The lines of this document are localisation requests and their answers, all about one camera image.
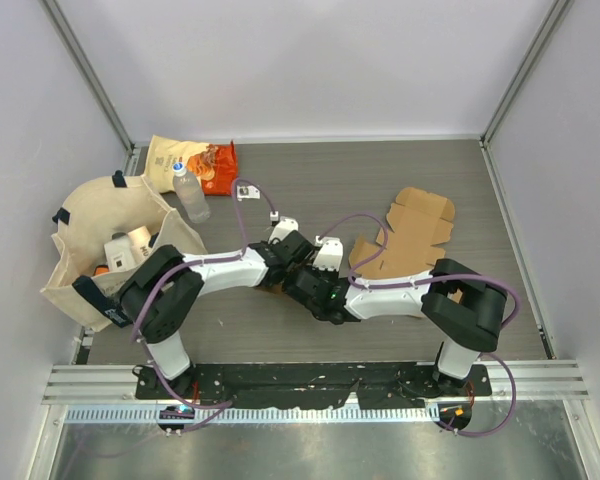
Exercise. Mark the white box in bag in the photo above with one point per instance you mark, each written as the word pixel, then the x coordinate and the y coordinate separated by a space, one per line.
pixel 118 255

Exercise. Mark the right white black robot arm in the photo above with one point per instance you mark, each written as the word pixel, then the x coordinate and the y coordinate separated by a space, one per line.
pixel 468 308

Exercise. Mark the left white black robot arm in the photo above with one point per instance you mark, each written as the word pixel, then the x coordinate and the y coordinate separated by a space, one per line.
pixel 158 297

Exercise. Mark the large flat cardboard box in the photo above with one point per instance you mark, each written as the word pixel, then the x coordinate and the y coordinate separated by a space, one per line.
pixel 419 223

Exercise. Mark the beige orange snack bag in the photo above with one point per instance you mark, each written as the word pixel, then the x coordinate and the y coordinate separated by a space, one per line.
pixel 215 166

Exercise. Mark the clear plastic water bottle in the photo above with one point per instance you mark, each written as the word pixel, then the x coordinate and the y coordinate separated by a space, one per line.
pixel 190 193

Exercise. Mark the beige canvas tote bag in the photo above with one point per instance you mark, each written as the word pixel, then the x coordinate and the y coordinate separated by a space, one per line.
pixel 84 281

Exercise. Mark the aluminium frame post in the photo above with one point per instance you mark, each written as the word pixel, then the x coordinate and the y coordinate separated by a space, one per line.
pixel 540 41
pixel 68 37

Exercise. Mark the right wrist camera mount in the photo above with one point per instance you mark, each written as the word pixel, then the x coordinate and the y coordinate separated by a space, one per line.
pixel 329 255

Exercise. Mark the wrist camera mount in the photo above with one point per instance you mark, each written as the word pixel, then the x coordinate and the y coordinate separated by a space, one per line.
pixel 329 255
pixel 282 226

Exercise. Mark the small white tag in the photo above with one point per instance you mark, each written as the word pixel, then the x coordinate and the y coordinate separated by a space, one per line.
pixel 248 192

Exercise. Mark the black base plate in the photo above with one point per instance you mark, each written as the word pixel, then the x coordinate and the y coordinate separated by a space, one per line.
pixel 319 386

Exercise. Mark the white slotted cable duct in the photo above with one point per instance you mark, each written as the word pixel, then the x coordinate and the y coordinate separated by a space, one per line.
pixel 350 413

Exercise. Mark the small cardboard box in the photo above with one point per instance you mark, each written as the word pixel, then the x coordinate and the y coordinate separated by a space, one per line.
pixel 277 289

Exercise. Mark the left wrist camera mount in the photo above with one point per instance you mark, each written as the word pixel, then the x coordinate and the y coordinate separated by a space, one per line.
pixel 282 226

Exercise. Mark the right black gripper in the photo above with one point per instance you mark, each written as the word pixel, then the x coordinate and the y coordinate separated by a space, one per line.
pixel 333 274

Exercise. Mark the left aluminium frame post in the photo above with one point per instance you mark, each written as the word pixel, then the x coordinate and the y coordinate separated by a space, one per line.
pixel 68 37

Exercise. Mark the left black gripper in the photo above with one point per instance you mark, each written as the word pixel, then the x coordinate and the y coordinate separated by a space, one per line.
pixel 274 244

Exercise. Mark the right aluminium frame post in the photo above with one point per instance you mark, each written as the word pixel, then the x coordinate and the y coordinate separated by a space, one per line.
pixel 540 41

